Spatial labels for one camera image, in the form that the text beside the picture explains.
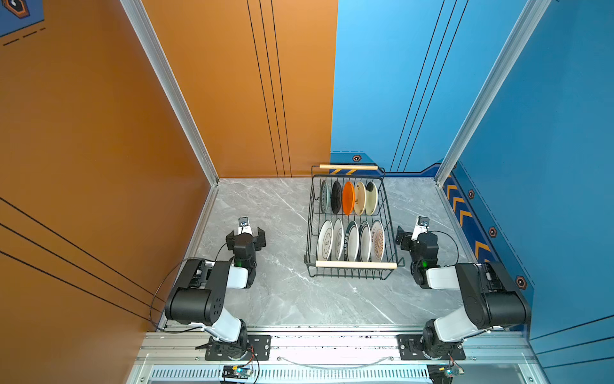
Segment wooden rack handle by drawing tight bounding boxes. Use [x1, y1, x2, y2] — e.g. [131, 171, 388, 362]
[318, 164, 379, 171]
[315, 260, 398, 270]

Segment teal patterned plate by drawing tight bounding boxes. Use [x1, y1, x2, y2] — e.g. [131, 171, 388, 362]
[319, 179, 331, 214]

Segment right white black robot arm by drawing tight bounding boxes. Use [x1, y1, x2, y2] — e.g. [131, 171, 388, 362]
[395, 226, 531, 359]

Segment far wooden rack handle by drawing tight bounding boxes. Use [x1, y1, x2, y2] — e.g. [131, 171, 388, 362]
[318, 164, 379, 171]

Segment right circuit board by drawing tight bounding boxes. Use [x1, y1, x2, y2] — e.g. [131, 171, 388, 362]
[427, 365, 465, 384]

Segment white plate flower outline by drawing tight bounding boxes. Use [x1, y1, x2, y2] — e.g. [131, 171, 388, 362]
[318, 220, 334, 261]

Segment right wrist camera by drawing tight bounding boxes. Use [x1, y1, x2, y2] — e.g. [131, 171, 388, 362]
[412, 216, 430, 241]

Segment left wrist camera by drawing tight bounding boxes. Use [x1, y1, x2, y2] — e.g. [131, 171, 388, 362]
[238, 217, 254, 235]

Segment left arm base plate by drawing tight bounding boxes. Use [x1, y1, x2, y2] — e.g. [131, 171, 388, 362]
[205, 334, 272, 362]

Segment cream plate dark rim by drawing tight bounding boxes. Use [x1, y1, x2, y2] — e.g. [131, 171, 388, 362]
[366, 181, 378, 215]

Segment near wooden rack handle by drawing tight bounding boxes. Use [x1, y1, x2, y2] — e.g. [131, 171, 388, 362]
[315, 260, 398, 270]

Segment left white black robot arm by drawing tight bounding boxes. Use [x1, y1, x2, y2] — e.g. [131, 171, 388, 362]
[165, 218, 266, 359]

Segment aluminium mounting rail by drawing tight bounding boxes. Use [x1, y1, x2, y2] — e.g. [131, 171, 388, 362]
[127, 326, 548, 383]

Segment black wire dish rack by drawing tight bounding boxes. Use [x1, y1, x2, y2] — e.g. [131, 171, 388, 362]
[304, 164, 405, 280]

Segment beige plate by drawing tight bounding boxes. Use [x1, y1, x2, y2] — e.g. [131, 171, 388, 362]
[354, 181, 366, 215]

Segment white plate dark green rim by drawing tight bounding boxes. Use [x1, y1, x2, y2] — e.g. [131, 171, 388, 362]
[344, 221, 359, 262]

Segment white plate striped rim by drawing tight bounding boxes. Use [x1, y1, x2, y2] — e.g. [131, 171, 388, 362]
[359, 221, 372, 262]

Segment right aluminium corner post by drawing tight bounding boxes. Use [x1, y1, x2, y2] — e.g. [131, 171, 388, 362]
[434, 0, 551, 187]

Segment white plate black characters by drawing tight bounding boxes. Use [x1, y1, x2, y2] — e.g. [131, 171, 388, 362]
[331, 219, 345, 261]

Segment left green circuit board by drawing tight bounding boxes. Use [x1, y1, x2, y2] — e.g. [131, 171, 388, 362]
[222, 366, 255, 382]

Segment left aluminium corner post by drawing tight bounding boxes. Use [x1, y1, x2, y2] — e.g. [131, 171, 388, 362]
[120, 0, 219, 187]

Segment aluminium corner post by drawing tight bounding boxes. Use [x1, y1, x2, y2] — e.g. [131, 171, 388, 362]
[434, 0, 551, 187]
[120, 0, 219, 187]

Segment white plate red dotted pattern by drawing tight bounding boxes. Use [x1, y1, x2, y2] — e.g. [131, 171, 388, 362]
[371, 220, 385, 262]

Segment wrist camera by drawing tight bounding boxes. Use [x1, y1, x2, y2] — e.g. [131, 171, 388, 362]
[412, 216, 430, 241]
[238, 217, 254, 235]

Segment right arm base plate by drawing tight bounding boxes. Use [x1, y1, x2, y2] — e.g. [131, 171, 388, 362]
[396, 334, 466, 361]

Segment orange plate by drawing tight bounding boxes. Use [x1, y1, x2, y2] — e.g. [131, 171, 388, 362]
[342, 181, 356, 215]

